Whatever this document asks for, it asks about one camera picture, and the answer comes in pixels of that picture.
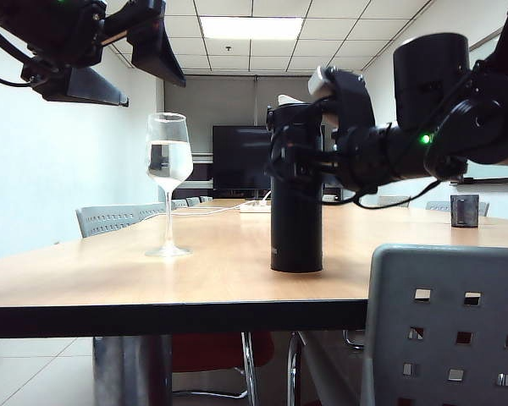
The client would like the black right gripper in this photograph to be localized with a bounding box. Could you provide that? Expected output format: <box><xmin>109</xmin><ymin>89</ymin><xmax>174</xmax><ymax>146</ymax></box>
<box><xmin>265</xmin><ymin>69</ymin><xmax>378</xmax><ymax>189</ymax></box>

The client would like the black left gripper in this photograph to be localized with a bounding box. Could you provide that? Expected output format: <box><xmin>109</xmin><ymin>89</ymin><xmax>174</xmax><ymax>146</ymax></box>
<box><xmin>20</xmin><ymin>0</ymin><xmax>186</xmax><ymax>107</ymax></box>

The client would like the black thermos cup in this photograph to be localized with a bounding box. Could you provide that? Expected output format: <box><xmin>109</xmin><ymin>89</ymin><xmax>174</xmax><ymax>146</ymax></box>
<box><xmin>265</xmin><ymin>95</ymin><xmax>325</xmax><ymax>274</ymax></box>

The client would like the clear stemmed wine glass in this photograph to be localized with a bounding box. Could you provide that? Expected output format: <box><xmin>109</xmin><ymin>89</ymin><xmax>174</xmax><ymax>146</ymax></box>
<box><xmin>145</xmin><ymin>112</ymin><xmax>195</xmax><ymax>259</ymax></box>

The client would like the black television screen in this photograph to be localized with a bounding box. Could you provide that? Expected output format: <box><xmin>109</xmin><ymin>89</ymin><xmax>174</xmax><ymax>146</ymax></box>
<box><xmin>212</xmin><ymin>124</ymin><xmax>273</xmax><ymax>191</ymax></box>

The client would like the white power strip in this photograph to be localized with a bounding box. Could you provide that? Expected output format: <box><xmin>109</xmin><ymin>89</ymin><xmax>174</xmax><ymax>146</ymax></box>
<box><xmin>239</xmin><ymin>200</ymin><xmax>273</xmax><ymax>214</ymax></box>

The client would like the ceiling light panel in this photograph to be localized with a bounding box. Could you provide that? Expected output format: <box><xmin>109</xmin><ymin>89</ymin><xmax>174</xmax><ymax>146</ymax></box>
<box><xmin>198</xmin><ymin>15</ymin><xmax>305</xmax><ymax>41</ymax></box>

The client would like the dark square pen holder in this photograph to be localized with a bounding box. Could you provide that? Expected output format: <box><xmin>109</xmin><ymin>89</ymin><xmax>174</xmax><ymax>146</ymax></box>
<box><xmin>450</xmin><ymin>194</ymin><xmax>480</xmax><ymax>229</ymax></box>

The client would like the large grey perforated chair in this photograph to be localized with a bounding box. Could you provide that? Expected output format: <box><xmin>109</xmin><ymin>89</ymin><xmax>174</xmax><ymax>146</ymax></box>
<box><xmin>361</xmin><ymin>243</ymin><xmax>508</xmax><ymax>406</ymax></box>

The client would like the red chair with chrome legs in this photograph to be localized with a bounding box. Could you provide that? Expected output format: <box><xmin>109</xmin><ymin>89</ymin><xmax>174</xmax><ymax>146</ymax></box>
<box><xmin>171</xmin><ymin>332</ymin><xmax>276</xmax><ymax>401</ymax></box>

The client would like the chrome framed chair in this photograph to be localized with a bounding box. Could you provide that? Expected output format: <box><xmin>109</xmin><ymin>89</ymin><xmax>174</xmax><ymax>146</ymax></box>
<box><xmin>285</xmin><ymin>329</ymin><xmax>367</xmax><ymax>406</ymax></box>

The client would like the grey metal table leg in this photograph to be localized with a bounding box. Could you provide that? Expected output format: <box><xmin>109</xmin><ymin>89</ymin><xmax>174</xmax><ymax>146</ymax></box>
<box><xmin>91</xmin><ymin>336</ymin><xmax>174</xmax><ymax>406</ymax></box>

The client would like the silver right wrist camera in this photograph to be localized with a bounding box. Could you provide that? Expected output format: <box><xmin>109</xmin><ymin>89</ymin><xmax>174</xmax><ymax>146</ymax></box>
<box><xmin>307</xmin><ymin>65</ymin><xmax>335</xmax><ymax>96</ymax></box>

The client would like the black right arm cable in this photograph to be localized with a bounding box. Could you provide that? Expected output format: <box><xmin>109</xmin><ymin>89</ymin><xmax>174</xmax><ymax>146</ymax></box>
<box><xmin>351</xmin><ymin>177</ymin><xmax>442</xmax><ymax>211</ymax></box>

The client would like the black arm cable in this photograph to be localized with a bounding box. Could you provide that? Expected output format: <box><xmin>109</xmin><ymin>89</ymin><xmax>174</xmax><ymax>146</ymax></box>
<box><xmin>0</xmin><ymin>19</ymin><xmax>33</xmax><ymax>88</ymax></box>
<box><xmin>351</xmin><ymin>177</ymin><xmax>442</xmax><ymax>211</ymax></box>

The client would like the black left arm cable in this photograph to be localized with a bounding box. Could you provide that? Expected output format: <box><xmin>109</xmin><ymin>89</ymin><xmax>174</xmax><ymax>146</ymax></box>
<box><xmin>0</xmin><ymin>19</ymin><xmax>33</xmax><ymax>88</ymax></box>

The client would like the white power cable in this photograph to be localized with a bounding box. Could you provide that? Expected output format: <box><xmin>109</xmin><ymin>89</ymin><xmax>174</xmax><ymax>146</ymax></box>
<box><xmin>140</xmin><ymin>203</ymin><xmax>243</xmax><ymax>222</ymax></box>

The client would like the wall whiteboard with tray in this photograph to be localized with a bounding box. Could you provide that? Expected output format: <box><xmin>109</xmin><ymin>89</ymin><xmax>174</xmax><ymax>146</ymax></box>
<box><xmin>450</xmin><ymin>29</ymin><xmax>508</xmax><ymax>187</ymax></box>

